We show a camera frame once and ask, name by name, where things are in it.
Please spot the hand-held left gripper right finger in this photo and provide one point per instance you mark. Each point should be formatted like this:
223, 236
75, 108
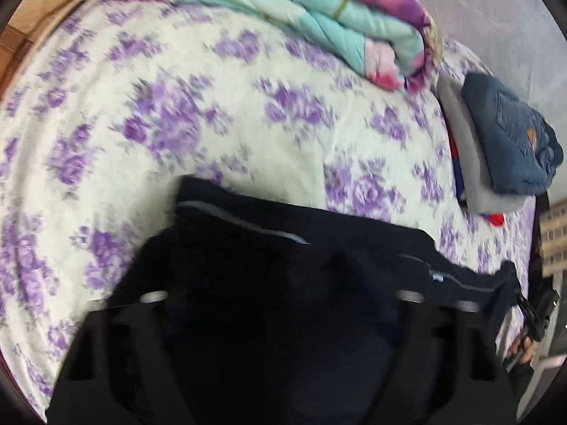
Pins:
443, 354

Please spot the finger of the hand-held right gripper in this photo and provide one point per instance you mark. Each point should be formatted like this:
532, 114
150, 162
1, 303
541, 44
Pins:
525, 312

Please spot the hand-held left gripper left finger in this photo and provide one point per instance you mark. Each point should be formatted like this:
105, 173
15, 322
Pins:
133, 345

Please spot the dark navy pants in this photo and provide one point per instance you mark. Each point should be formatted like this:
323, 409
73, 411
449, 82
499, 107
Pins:
274, 296

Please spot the person's right forearm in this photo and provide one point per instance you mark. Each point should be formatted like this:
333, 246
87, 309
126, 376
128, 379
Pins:
522, 385

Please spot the person's right hand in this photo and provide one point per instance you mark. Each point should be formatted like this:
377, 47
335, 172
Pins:
525, 350

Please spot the folded red and blue garment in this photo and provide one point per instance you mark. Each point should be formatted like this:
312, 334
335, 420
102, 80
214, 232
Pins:
497, 219

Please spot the folded white garment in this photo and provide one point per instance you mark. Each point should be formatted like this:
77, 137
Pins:
469, 164

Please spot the folded blue jeans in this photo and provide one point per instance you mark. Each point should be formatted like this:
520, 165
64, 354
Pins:
500, 141

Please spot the purple floral bedsheet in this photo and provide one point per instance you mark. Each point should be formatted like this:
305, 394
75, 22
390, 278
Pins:
221, 119

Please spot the wooden headboard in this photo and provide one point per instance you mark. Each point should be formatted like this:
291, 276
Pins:
35, 13

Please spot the teal and pink folded quilt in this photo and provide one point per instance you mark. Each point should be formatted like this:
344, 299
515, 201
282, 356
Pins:
310, 4

